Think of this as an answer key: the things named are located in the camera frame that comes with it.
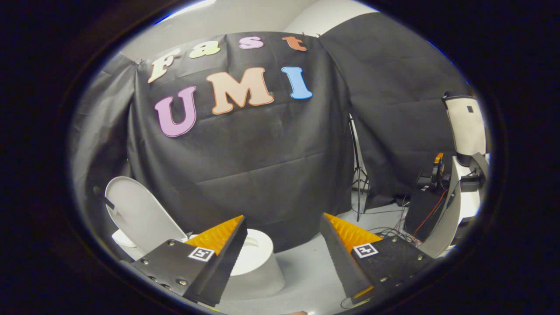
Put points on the dark equipment box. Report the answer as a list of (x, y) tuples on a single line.
[(424, 214)]

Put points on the orange and black device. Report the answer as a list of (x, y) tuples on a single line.
[(437, 168)]

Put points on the black tripod stand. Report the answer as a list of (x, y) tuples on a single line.
[(358, 175)]

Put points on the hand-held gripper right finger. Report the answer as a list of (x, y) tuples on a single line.
[(339, 262)]

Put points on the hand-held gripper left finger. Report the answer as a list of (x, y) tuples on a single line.
[(223, 267)]

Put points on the white toilet tank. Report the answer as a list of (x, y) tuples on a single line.
[(124, 239)]

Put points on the black backdrop cloth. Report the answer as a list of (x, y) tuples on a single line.
[(262, 153)]

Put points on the white and grey machine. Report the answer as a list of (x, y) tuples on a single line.
[(466, 127)]

